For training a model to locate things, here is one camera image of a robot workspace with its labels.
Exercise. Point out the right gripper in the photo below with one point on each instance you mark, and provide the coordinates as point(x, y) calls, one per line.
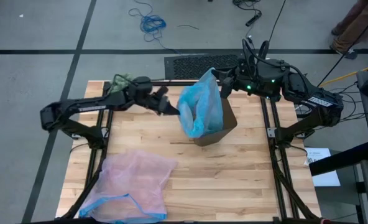
point(244, 77)

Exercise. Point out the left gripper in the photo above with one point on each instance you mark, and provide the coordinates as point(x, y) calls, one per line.
point(154, 101)

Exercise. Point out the dark grey trash bin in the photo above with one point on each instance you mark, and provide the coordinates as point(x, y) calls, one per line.
point(224, 124)

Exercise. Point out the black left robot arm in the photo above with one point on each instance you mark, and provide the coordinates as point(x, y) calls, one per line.
point(87, 107)

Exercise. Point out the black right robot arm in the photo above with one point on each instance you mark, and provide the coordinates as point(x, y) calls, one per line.
point(311, 102)

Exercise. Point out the black perforated floor panel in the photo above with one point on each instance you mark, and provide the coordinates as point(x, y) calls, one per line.
point(199, 67)

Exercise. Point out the green succulent in white pot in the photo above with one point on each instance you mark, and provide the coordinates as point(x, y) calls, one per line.
point(120, 82)

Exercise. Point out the black power strip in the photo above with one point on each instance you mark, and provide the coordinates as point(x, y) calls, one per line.
point(253, 19)

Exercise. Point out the white printed paper sheet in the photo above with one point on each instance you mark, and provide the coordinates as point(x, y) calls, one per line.
point(325, 179)

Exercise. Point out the black bar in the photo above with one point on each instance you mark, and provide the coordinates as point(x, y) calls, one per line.
point(342, 158)

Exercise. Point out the person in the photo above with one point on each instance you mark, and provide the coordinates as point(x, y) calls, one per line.
point(355, 28)

